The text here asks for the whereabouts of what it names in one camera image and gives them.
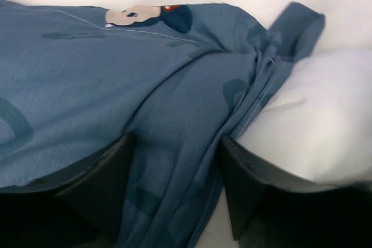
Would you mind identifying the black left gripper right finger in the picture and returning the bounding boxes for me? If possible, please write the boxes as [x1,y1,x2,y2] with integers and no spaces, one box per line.
[219,135,371,247]

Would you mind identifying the blue cartoon print pillowcase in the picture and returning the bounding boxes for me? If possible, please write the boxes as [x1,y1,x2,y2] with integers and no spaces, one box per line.
[1,1,325,247]

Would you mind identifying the white pillow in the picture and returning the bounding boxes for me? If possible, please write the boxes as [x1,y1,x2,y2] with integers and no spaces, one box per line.
[238,48,371,185]

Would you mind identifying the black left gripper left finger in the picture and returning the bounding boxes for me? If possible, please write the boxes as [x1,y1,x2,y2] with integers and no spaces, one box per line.
[1,134,135,247]

